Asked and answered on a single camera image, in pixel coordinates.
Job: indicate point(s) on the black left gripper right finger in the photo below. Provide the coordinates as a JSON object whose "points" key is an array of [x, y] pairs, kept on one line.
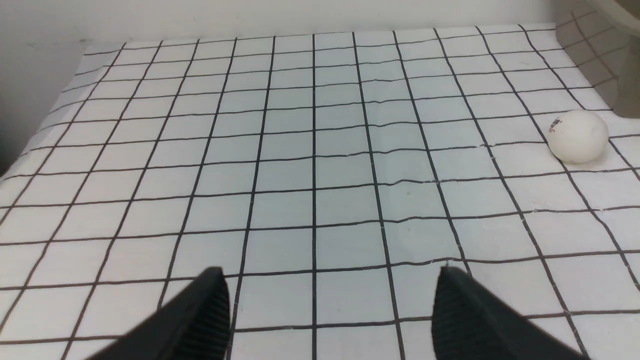
{"points": [[469, 323]]}

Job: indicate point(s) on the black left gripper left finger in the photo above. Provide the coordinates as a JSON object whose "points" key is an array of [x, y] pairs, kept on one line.
{"points": [[194, 325]]}

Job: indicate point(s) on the white ping-pong ball with logo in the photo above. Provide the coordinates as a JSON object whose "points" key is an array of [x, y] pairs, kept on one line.
{"points": [[578, 137]]}

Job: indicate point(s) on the white black grid tablecloth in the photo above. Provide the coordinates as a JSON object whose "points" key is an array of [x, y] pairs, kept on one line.
{"points": [[330, 176]]}

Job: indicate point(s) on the olive plastic storage bin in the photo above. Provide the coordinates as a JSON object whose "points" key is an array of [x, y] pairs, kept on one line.
{"points": [[602, 37]]}

